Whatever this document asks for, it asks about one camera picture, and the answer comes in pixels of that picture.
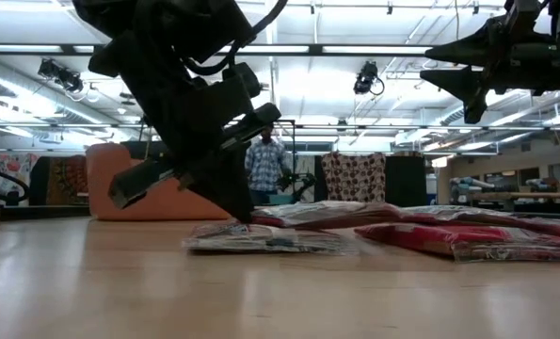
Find black cabinet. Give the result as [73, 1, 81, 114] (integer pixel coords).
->
[384, 154, 428, 208]

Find black ceiling spotlights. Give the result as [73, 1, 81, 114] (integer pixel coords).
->
[36, 57, 86, 94]

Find black hanging ceiling camera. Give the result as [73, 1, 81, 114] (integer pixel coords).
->
[352, 60, 386, 97]

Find black overhead light bar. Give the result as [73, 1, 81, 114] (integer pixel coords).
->
[0, 42, 435, 57]

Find orange plastic basket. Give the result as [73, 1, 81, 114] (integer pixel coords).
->
[85, 142, 233, 222]

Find pile of red packets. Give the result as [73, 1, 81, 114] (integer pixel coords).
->
[353, 222, 560, 265]

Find person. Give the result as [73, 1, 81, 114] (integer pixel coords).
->
[244, 122, 289, 207]

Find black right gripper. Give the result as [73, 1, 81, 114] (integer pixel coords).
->
[419, 0, 560, 125]

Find dark patterned cloth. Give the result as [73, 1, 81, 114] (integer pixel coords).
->
[28, 155, 90, 206]

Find red popcorn bag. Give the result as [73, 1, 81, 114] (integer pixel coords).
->
[182, 220, 359, 258]
[394, 204, 560, 242]
[249, 200, 406, 232]

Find background work table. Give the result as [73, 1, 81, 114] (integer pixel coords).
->
[448, 175, 560, 214]

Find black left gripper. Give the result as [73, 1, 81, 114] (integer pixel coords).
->
[106, 60, 283, 223]

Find floral white cloth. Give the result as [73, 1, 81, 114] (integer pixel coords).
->
[0, 152, 41, 204]

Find brown dotted white cloth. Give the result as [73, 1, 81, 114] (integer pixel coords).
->
[320, 151, 388, 203]

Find black looped cable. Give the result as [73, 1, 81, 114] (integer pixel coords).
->
[0, 165, 32, 207]

